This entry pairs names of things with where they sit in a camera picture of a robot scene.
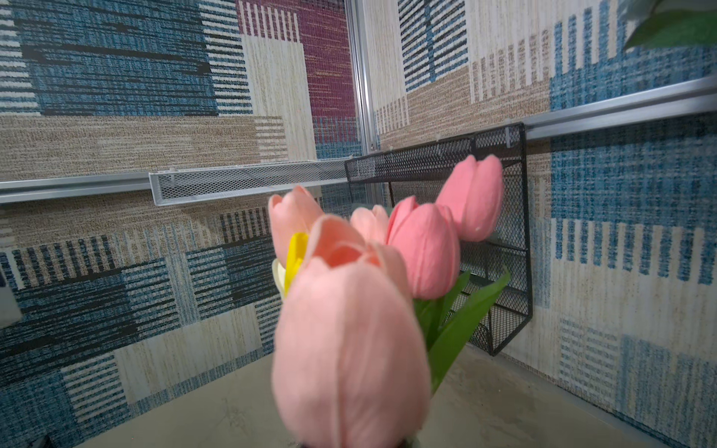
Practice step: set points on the black mesh shelf rack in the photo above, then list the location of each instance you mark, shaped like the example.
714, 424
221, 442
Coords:
421, 170

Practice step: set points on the rose bouquet with leaves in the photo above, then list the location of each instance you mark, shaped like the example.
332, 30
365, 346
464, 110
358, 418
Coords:
670, 24

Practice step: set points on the yellow tulip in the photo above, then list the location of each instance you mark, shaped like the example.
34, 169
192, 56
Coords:
297, 250

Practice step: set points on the white mesh wall basket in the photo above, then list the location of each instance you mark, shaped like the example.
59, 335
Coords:
179, 187

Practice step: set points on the white tulip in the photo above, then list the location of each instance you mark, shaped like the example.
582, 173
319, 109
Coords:
279, 275

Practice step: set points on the pink tulip picked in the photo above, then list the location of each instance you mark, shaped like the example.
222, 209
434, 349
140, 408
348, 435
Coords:
473, 193
426, 238
350, 366

